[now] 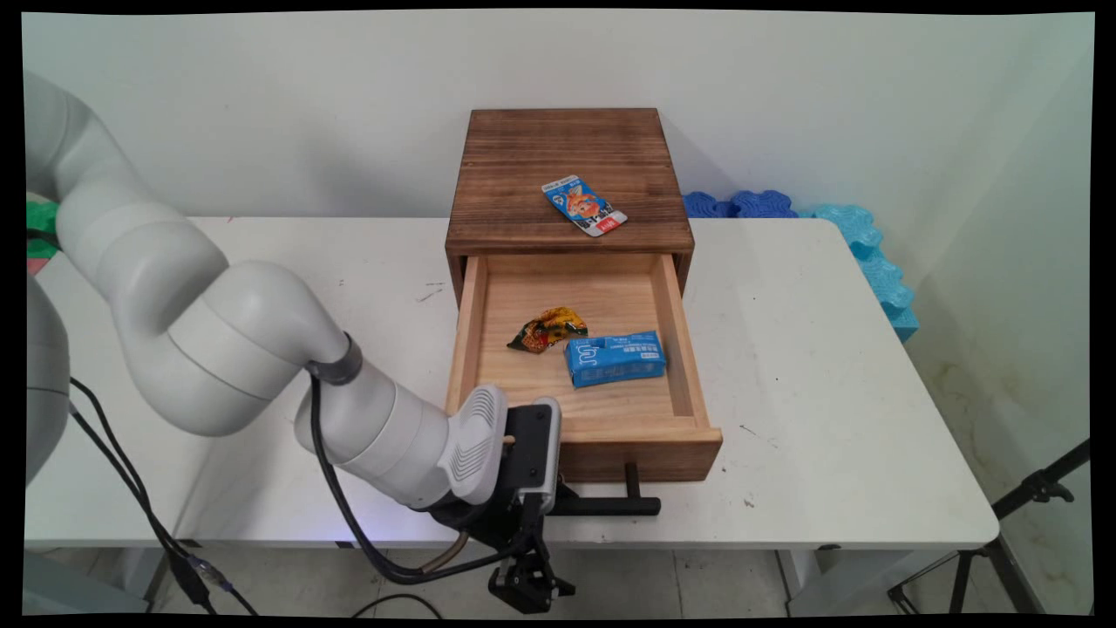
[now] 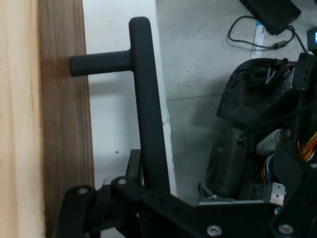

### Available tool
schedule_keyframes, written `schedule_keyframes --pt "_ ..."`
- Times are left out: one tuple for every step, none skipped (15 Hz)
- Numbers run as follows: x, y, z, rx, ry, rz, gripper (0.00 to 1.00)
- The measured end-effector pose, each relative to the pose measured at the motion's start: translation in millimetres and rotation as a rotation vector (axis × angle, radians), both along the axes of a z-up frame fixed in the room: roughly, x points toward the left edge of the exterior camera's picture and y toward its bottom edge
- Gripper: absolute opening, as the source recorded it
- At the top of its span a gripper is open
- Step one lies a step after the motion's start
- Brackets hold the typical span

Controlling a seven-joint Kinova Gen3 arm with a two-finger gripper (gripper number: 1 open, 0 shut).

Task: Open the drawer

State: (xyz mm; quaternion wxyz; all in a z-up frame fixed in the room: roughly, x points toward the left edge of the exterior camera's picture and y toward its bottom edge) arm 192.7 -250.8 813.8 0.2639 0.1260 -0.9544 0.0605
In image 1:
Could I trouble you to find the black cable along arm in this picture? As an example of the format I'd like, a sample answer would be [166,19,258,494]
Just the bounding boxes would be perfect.
[305,336,533,586]

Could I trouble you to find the dark blue foam mat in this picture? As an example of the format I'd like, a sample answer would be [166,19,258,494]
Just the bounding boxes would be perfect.
[731,189,800,219]
[682,191,738,219]

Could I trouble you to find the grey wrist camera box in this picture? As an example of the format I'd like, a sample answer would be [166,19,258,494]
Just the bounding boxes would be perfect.
[504,397,564,515]

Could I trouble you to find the wooden drawer with black handle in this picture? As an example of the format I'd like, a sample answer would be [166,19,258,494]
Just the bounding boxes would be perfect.
[444,252,725,518]

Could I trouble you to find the white table leg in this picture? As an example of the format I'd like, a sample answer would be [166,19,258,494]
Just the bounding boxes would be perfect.
[774,549,825,604]

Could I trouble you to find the black tripod stand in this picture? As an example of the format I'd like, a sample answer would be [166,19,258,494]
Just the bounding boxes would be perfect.
[887,439,1092,616]

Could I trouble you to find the light blue foam mat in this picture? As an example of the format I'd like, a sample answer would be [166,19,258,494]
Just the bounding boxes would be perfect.
[795,203,922,344]

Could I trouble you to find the black cables at robot base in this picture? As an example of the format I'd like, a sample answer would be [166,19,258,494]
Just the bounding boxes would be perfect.
[68,377,261,617]

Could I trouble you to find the green foam mat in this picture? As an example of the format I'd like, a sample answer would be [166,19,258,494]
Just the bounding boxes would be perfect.
[26,199,62,261]

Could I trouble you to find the black cable on floor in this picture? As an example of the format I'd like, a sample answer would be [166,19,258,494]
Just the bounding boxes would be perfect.
[349,593,446,619]

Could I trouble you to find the yellow orange snack wrapper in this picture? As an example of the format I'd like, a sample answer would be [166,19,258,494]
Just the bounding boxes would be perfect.
[507,306,589,354]

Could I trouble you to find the blue tissue pack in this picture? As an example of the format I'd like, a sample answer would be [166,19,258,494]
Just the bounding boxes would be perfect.
[564,330,668,389]

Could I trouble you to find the blue snack packet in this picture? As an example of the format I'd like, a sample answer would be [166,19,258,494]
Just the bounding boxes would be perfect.
[541,174,629,238]

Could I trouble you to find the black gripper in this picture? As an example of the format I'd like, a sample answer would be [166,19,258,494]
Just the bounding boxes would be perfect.
[430,484,580,613]

